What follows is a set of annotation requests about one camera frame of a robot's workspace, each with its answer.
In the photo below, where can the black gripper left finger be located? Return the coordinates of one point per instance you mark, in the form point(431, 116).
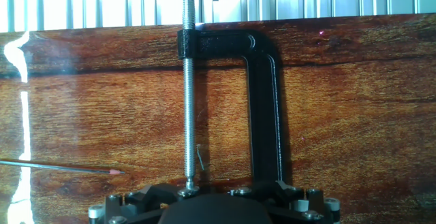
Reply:
point(136, 203)

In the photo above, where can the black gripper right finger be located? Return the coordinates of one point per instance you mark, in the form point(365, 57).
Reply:
point(299, 200)

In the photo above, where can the black red pencil pink eraser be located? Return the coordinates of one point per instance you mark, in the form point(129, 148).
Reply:
point(61, 167)

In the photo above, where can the black metal C-clamp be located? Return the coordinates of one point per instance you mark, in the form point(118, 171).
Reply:
point(264, 115)

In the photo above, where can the glossy wood grain mat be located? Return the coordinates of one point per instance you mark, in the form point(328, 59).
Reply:
point(340, 115)

